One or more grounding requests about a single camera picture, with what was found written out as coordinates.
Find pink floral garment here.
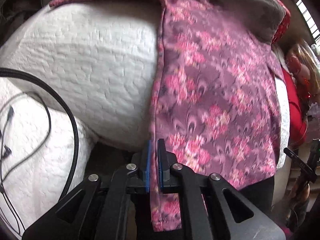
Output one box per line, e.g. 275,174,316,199
49,0,284,233

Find thin black earphone cable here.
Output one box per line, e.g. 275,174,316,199
0,91,52,235

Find red blanket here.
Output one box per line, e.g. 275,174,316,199
271,2,308,145

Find thick black braided cable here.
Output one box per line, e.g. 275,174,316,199
0,67,80,201

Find plastic wrapped doll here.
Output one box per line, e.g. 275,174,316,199
286,39,319,101

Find grey floral pillow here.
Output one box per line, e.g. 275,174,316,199
217,0,291,44

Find white quilted mattress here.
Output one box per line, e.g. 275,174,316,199
0,2,291,240

